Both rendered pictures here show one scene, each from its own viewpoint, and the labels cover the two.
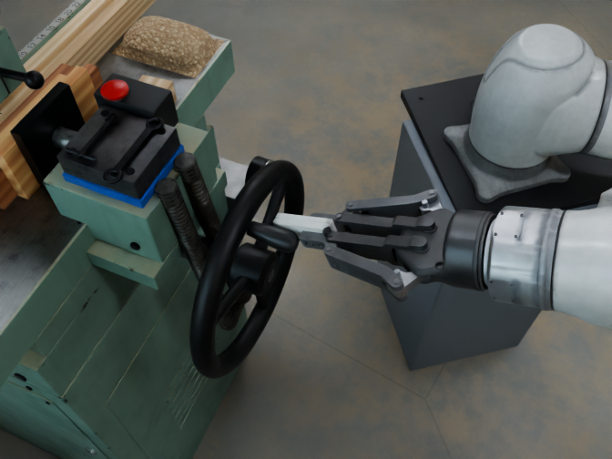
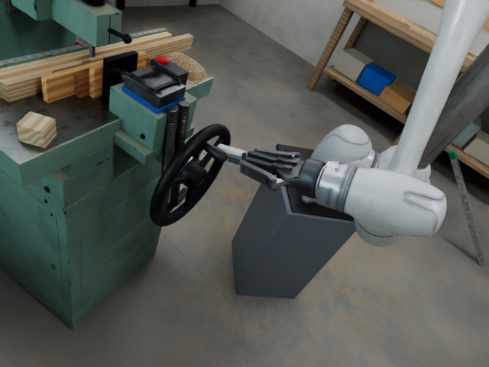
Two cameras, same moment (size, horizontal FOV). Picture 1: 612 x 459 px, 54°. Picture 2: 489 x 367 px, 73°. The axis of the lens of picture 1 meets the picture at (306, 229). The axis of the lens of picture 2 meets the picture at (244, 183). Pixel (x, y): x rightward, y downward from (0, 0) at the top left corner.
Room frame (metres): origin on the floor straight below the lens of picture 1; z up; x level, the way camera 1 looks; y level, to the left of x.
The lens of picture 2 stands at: (-0.19, 0.04, 1.37)
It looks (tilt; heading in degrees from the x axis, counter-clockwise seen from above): 41 degrees down; 351
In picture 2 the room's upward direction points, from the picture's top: 25 degrees clockwise
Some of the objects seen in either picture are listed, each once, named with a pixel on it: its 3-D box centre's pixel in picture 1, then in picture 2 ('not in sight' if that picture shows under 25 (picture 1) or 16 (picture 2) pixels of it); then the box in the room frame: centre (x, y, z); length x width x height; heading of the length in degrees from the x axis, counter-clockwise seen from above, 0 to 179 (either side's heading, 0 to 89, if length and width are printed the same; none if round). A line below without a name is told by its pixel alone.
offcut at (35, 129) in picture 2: not in sight; (37, 129); (0.27, 0.36, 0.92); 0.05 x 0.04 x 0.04; 93
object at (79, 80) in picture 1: (53, 131); (119, 73); (0.52, 0.31, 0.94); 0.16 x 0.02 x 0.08; 157
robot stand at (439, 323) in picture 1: (467, 248); (284, 234); (0.78, -0.38, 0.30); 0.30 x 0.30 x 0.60; 14
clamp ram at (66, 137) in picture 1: (74, 142); (129, 79); (0.49, 0.27, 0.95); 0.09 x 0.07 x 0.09; 157
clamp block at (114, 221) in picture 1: (137, 180); (153, 109); (0.46, 0.20, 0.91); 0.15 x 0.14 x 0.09; 157
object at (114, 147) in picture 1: (126, 135); (160, 81); (0.47, 0.20, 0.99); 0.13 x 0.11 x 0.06; 157
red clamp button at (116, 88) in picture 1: (114, 89); (162, 60); (0.51, 0.21, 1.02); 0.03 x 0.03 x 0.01
